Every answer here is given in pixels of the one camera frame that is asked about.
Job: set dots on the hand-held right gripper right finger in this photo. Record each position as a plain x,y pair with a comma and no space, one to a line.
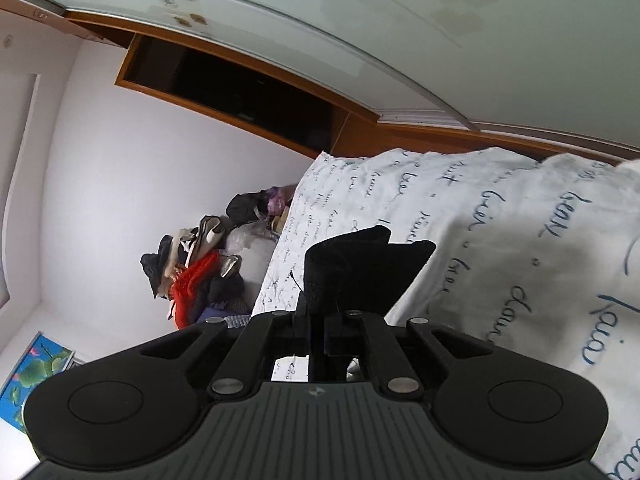
340,330

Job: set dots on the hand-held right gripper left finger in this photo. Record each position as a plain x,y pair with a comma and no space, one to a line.
295,327

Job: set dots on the black pants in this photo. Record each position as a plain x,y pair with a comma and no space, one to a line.
360,270

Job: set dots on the pile of clothes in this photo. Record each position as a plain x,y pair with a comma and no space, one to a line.
195,280

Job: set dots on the white printed bedsheet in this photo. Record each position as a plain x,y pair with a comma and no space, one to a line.
500,220

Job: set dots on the white wardrobe door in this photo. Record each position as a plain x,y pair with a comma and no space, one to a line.
400,20

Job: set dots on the wooden door frame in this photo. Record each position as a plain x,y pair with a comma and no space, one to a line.
350,130

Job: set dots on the blue lotus wall poster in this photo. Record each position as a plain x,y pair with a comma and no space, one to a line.
30,375

